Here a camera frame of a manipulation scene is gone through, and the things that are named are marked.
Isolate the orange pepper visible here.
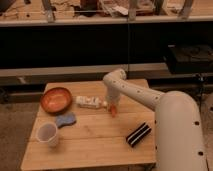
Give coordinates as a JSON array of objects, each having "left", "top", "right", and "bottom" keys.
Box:
[{"left": 109, "top": 104, "right": 117, "bottom": 117}]

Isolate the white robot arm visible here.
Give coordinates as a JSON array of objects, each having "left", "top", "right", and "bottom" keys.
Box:
[{"left": 103, "top": 69, "right": 208, "bottom": 171}]

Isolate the white plastic bottle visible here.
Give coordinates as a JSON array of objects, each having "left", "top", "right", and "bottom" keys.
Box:
[{"left": 76, "top": 96, "right": 107, "bottom": 109}]

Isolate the black white striped block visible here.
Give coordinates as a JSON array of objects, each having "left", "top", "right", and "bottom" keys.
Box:
[{"left": 126, "top": 122, "right": 151, "bottom": 147}]

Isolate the wooden table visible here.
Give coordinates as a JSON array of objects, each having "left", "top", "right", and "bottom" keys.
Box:
[{"left": 20, "top": 78, "right": 158, "bottom": 171}]

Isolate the blue sponge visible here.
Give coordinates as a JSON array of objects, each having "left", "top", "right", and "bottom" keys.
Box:
[{"left": 55, "top": 113, "right": 76, "bottom": 128}]

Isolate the orange wooden bowl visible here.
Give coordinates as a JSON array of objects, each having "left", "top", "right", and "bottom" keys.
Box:
[{"left": 40, "top": 87, "right": 73, "bottom": 115}]

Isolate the white plastic cup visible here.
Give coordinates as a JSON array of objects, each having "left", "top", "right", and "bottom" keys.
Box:
[{"left": 36, "top": 122, "right": 59, "bottom": 147}]

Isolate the black box on shelf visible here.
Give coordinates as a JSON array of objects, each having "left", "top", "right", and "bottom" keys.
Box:
[{"left": 164, "top": 45, "right": 213, "bottom": 74}]

